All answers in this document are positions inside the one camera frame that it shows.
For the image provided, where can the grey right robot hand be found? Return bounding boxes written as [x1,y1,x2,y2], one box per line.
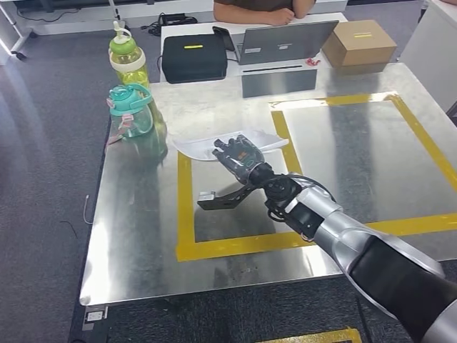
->
[211,134,265,186]

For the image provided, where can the white mirror cover part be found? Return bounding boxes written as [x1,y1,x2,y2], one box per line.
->
[172,129,290,163]

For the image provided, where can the steel workbench table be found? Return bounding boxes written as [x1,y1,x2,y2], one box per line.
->
[78,62,457,308]

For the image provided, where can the black carry case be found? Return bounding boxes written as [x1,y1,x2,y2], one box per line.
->
[161,33,229,85]

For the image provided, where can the grey laptop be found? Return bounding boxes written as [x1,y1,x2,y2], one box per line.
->
[232,19,340,66]

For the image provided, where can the person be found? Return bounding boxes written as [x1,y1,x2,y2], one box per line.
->
[213,0,317,27]

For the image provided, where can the teal lid water bottle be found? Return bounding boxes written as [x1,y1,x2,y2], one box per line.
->
[105,84,155,148]

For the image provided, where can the yellow green water bottle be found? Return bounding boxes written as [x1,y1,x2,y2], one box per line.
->
[108,19,151,90]

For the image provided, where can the brown cardboard box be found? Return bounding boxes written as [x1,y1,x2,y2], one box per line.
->
[321,19,397,68]

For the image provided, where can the steel floor socket box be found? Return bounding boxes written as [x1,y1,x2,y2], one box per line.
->
[82,305,109,332]

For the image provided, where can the white side panel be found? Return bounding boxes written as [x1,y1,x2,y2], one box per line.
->
[399,0,457,114]

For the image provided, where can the white furniture base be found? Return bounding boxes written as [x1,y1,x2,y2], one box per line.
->
[0,0,35,65]

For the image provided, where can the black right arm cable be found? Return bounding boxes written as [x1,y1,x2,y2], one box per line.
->
[285,173,337,204]

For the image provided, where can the black power adapter cables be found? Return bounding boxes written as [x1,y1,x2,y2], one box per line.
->
[141,11,199,38]

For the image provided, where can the white floor cable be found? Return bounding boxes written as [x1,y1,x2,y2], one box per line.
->
[82,194,94,226]

